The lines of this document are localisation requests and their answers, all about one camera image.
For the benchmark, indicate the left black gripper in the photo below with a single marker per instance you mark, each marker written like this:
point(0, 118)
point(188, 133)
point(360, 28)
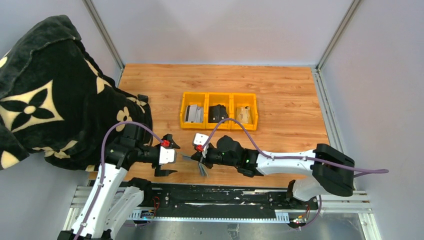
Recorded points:
point(159, 171)

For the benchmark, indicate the tan card holder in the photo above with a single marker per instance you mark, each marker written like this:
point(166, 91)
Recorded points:
point(243, 115)

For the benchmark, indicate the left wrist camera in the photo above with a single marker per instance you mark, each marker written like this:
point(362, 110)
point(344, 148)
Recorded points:
point(167, 156)

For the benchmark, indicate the silver card holder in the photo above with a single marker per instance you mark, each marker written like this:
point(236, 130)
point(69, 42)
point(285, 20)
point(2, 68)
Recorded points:
point(194, 114)

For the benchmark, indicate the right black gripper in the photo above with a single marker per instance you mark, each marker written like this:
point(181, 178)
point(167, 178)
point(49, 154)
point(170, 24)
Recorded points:
point(206, 161)

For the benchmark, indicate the black card holder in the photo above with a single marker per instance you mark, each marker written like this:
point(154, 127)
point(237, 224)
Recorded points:
point(216, 113)

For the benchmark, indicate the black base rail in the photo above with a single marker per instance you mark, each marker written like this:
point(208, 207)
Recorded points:
point(218, 202)

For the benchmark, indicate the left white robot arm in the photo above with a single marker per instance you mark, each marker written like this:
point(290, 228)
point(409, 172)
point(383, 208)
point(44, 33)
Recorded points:
point(124, 144)

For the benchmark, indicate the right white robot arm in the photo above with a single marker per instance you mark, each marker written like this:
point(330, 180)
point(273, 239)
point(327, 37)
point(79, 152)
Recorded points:
point(326, 170)

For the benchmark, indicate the black floral blanket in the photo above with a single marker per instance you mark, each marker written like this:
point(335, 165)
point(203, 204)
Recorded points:
point(55, 100)

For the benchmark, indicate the yellow three-compartment bin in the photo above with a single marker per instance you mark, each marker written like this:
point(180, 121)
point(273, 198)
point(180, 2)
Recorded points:
point(230, 100)

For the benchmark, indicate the mint green card holder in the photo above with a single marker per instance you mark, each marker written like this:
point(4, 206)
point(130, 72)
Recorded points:
point(201, 167)

